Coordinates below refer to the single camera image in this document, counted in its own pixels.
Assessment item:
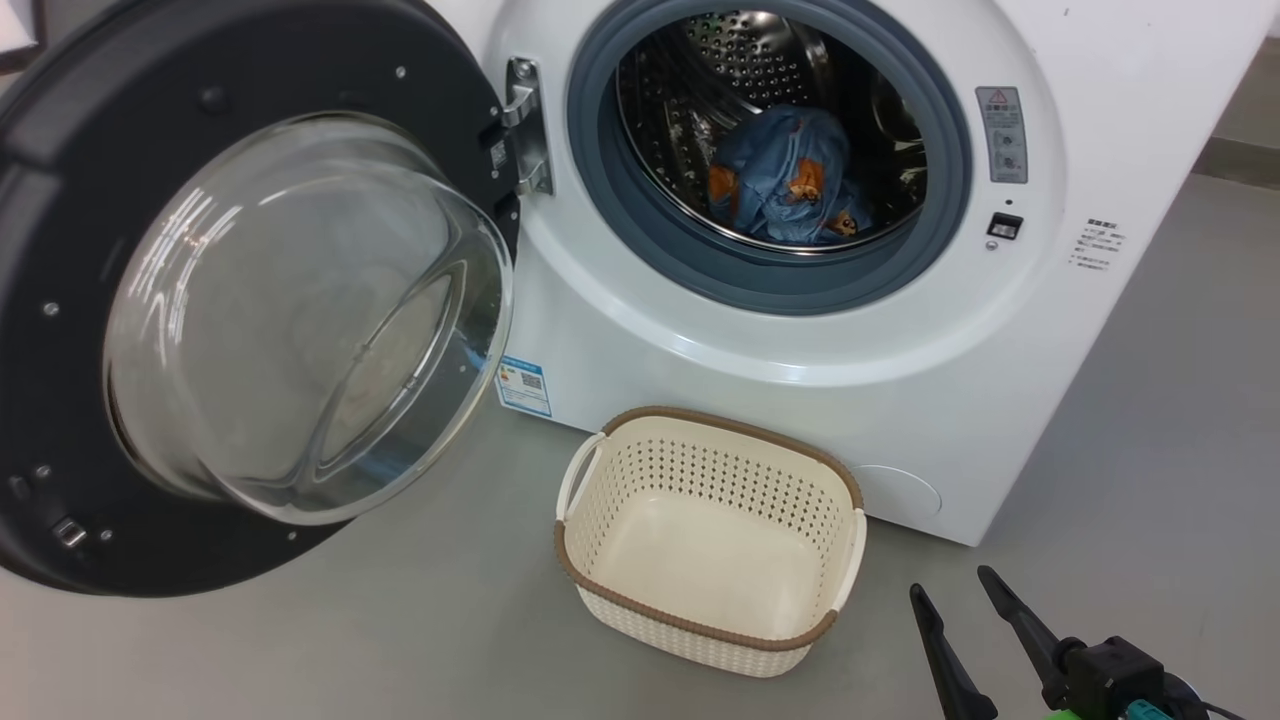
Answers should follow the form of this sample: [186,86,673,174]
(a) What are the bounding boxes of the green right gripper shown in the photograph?
[910,566,1096,720]

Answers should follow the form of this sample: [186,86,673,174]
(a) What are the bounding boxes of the blue cartoon print garment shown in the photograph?
[708,105,876,246]

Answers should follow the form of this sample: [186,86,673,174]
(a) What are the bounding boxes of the dark round glass washer door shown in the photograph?
[0,0,521,599]

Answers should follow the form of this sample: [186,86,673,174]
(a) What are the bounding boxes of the white front-load washing machine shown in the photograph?
[420,0,1280,547]

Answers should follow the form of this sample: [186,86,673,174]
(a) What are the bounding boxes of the stainless steel washing machine drum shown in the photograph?
[615,10,928,254]

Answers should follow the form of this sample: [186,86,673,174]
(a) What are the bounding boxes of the metal door hinge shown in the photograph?
[503,57,554,197]

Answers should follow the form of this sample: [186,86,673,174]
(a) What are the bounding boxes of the round white filter cover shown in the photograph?
[850,465,943,521]

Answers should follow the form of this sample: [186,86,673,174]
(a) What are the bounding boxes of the cream perforated laundry basket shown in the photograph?
[554,406,867,679]

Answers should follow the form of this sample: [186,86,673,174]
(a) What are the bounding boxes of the printed text label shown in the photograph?
[1070,220,1126,273]

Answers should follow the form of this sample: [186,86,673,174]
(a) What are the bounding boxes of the grey warning sticker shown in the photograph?
[976,86,1029,185]

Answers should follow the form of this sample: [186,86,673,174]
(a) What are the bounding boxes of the blue energy label sticker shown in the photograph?
[497,356,553,418]

